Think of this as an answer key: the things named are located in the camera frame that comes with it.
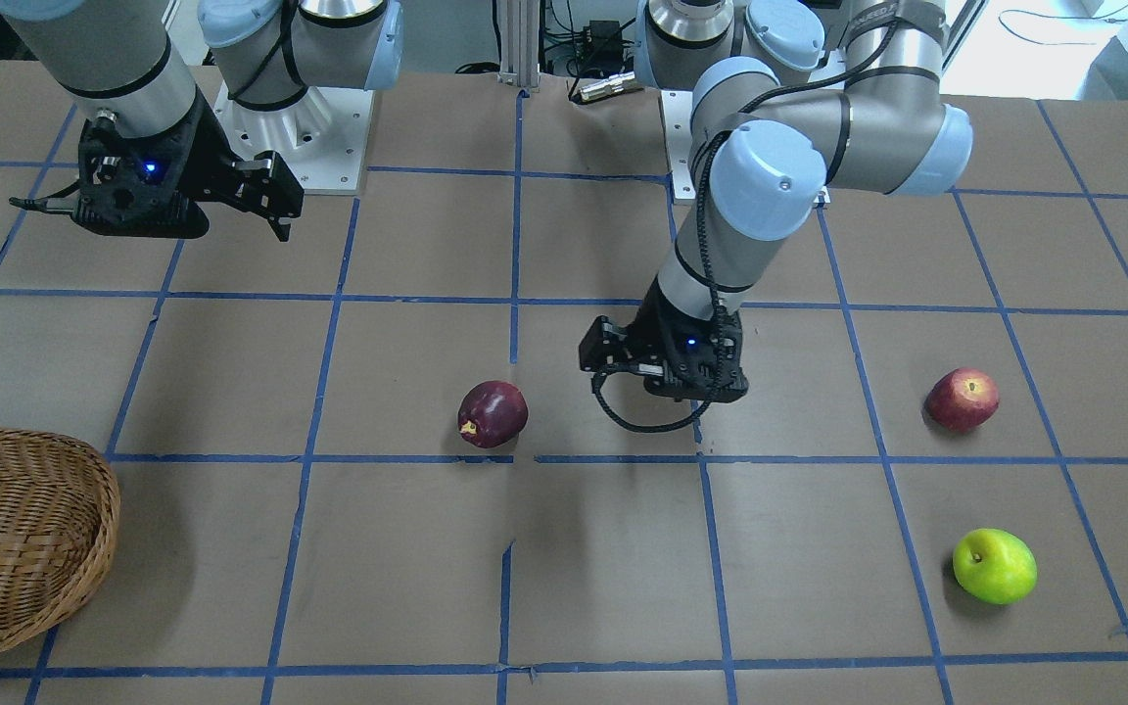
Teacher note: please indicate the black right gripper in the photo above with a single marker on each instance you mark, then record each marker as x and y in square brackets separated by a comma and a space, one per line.
[212, 160]

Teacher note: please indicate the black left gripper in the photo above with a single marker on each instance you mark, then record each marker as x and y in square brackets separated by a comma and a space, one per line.
[651, 321]

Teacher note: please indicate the dark red apple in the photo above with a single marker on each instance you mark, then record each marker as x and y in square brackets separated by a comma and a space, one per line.
[492, 413]

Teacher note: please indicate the red yellow apple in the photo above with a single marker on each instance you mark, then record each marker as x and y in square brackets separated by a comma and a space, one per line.
[962, 400]

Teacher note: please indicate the green apple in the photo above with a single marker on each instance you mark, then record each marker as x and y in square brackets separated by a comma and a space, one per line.
[995, 566]

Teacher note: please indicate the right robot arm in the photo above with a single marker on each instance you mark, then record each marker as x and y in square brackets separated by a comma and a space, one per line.
[249, 104]

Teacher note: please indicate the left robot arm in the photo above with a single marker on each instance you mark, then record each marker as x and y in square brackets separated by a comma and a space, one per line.
[785, 102]

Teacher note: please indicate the woven wicker basket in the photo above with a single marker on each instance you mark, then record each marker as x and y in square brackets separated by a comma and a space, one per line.
[60, 511]

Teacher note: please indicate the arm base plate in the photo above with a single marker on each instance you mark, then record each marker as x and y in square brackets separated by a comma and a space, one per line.
[762, 169]
[323, 138]

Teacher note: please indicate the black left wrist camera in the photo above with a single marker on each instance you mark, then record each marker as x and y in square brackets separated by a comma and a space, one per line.
[697, 366]

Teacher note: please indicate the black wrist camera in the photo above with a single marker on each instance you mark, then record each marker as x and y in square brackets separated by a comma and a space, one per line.
[697, 366]
[128, 187]

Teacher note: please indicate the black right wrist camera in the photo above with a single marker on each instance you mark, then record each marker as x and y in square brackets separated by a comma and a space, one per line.
[128, 187]

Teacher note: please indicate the aluminium frame post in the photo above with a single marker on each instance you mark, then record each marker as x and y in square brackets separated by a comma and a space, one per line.
[519, 41]

